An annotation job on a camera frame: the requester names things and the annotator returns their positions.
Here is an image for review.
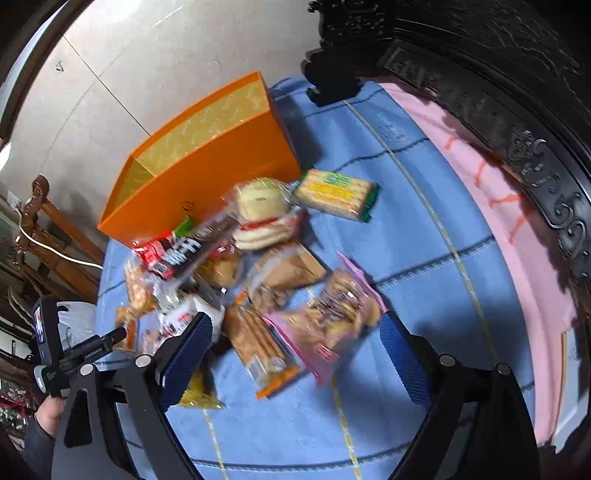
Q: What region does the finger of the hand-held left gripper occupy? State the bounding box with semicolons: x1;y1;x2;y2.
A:
62;326;129;371

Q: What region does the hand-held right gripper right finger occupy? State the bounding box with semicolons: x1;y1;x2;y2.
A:
379;311;541;480

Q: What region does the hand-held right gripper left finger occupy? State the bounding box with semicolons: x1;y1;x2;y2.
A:
51;312;218;480

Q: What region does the yellow snack packet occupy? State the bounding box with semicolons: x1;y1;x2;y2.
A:
179;369;225;411

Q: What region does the white packet with red label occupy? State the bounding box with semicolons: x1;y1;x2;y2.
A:
157;295;225;347

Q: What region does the clear packet of orange crackers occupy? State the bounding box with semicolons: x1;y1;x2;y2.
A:
124;258;158;315

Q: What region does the biscuit stick packet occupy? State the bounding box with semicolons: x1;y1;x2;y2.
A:
224;300;301;400

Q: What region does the pink cookie packet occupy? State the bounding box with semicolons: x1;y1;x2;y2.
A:
263;253;387;387

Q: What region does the golden bread packet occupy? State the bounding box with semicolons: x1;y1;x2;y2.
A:
201;251;241;289

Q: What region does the red snack packet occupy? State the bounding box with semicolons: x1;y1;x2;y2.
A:
134;233;176;273

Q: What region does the dark brown wafer packet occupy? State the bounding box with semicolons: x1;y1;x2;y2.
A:
152;215;241;280

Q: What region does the brown paper snack packet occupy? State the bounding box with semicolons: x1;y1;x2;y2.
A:
245;242;328;301

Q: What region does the clear packet of white buns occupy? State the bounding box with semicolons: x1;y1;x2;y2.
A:
224;178;308;252

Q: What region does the green cracker packet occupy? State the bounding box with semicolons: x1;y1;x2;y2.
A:
293;168;382;223

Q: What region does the orange box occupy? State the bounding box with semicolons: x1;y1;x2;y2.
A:
97;71;302;247

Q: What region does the person's left forearm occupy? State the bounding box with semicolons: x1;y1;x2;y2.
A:
22;424;58;480

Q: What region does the person's left hand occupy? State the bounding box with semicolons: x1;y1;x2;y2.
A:
36;396;68;437

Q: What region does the brown wooden chair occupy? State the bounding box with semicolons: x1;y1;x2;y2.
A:
0;175;107;301

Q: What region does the blue tablecloth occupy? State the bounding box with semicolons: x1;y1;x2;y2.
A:
95;76;539;480

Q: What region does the pink cloth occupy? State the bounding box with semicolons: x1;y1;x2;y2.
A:
379;80;578;446

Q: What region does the dark carved wooden furniture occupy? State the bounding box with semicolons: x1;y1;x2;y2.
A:
300;0;591;324

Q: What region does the white cable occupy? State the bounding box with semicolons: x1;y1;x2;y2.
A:
9;203;105;269

